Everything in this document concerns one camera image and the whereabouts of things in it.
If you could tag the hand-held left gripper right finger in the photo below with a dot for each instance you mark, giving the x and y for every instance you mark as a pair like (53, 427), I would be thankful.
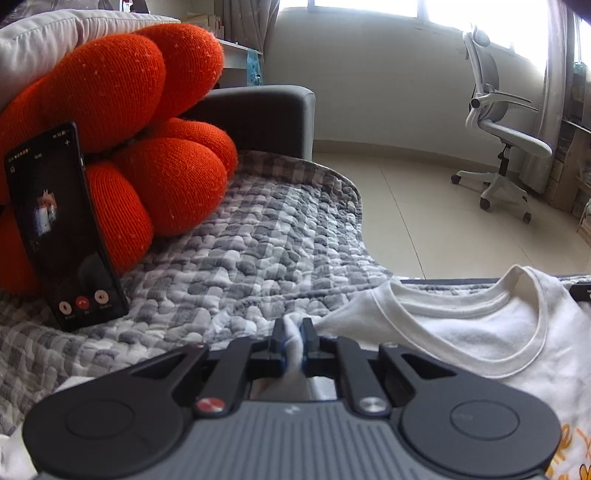
(306, 350)

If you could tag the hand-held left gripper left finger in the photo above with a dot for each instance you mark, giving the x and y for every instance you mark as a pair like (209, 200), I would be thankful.
(278, 350)

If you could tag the white t-shirt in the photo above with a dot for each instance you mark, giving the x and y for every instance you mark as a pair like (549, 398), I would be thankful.
(461, 332)

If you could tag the grey checkered quilted blanket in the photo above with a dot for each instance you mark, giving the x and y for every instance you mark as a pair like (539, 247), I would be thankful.
(258, 240)

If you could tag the wooden shelf unit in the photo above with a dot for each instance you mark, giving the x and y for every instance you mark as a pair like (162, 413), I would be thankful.
(572, 152)

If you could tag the white grey office chair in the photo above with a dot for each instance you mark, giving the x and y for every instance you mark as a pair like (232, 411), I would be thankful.
(512, 138)

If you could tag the orange knot cushion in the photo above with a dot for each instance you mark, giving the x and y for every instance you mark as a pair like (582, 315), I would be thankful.
(166, 184)

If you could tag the beige curtain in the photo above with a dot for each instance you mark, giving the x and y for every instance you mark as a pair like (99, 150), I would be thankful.
(551, 92)

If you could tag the black smartphone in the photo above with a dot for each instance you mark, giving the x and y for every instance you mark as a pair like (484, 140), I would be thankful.
(60, 230)

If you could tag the blue patterned bag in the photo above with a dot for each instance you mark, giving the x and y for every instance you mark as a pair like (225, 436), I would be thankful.
(254, 67)

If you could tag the window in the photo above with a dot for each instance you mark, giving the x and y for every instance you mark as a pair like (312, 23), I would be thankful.
(485, 14)

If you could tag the white desk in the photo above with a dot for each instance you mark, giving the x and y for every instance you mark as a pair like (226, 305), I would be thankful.
(233, 57)

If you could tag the grey curtain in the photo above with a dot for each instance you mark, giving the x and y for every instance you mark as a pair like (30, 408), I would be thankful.
(247, 23)

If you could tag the light grey pillow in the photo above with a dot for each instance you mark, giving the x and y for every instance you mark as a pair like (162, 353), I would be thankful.
(41, 41)

